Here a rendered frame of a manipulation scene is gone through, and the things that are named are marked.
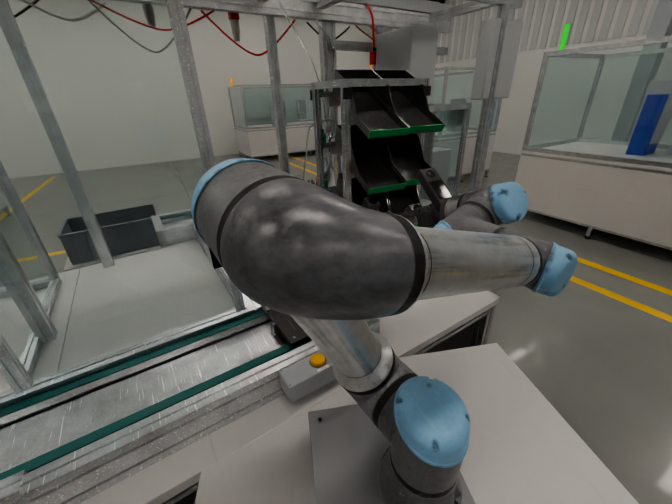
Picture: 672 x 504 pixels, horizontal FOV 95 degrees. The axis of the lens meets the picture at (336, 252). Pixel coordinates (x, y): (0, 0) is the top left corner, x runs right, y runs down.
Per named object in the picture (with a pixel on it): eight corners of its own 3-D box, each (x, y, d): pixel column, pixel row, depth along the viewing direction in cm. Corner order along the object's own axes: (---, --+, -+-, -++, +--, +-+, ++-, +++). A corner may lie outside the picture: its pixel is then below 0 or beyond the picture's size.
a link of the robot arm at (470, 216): (472, 249, 48) (515, 212, 51) (418, 226, 56) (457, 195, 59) (474, 283, 53) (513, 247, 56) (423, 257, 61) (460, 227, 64)
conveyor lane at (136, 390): (356, 339, 107) (356, 316, 103) (47, 494, 67) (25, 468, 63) (316, 300, 129) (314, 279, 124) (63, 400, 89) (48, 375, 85)
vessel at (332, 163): (346, 187, 185) (345, 118, 168) (326, 191, 179) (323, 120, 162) (334, 182, 196) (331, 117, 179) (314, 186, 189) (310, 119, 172)
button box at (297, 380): (355, 368, 91) (355, 352, 88) (291, 404, 81) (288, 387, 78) (342, 353, 96) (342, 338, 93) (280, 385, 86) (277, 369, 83)
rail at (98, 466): (379, 343, 105) (380, 318, 100) (42, 523, 63) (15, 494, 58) (369, 334, 109) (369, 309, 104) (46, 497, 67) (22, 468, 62)
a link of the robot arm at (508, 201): (491, 194, 53) (521, 170, 55) (447, 205, 63) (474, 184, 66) (511, 233, 54) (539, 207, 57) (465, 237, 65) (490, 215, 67)
